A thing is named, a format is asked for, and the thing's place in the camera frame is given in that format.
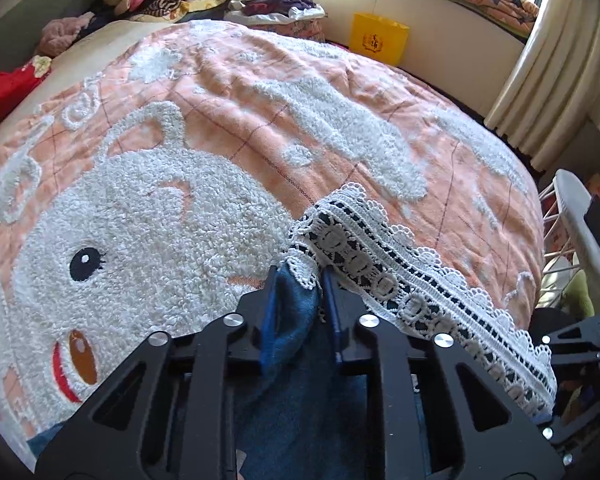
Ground orange patterned blanket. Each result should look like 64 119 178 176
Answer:
442 0 541 26

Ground blue denim pants lace trim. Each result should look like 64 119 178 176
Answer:
27 182 558 480

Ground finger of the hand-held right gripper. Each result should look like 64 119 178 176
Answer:
540 395 600 465
532 315 600 361

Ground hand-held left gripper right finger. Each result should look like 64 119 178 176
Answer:
321 266 566 480

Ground pink plush cloth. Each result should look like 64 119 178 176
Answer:
37 11 98 58

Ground white wire rack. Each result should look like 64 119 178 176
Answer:
537 180 588 311

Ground red patterned cloth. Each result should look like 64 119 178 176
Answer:
0 55 53 121

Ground yellow bag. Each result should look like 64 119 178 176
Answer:
349 12 411 66

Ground green plush cloth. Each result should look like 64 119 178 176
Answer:
562 275 596 318

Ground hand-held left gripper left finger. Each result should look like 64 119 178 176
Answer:
34 265 281 480

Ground peach printed blanket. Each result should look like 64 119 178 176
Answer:
0 20 543 471

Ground grey headboard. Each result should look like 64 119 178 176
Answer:
0 0 106 78

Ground purple clothes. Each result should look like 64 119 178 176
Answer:
241 0 326 18

